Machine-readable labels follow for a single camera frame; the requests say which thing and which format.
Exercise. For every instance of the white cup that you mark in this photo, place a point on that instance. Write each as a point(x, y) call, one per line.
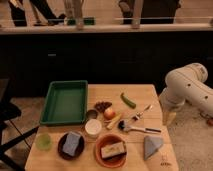
point(93, 128)

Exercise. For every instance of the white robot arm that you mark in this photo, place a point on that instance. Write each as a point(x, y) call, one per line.
point(186, 84)

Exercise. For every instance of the person at left background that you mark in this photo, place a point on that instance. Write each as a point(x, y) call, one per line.
point(39, 13)

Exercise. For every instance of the small dark metal cup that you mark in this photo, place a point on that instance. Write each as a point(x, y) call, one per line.
point(91, 114)

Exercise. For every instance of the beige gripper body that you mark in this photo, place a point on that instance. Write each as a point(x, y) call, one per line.
point(169, 115)

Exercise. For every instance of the red yellow apple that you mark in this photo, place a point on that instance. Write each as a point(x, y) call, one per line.
point(109, 113)

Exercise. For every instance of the grey folded cloth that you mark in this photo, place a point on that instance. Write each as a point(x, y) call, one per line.
point(152, 145)

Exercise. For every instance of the yellow corn piece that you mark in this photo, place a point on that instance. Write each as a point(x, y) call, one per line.
point(114, 121)

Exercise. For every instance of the person in dark clothes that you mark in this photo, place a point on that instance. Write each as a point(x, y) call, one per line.
point(153, 11)

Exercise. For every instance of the orange bowl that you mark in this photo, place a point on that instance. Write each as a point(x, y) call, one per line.
point(112, 162)

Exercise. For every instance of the green plastic tray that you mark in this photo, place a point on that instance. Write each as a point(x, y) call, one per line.
point(65, 103)

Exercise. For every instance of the dark brown plate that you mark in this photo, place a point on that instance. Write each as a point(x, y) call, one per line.
point(79, 149)

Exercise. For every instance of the beige sponge block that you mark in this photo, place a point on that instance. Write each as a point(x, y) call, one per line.
point(113, 150)

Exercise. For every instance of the blue sponge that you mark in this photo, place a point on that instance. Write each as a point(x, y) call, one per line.
point(71, 143)

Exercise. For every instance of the light green small cup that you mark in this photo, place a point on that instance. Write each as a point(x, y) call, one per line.
point(43, 142)

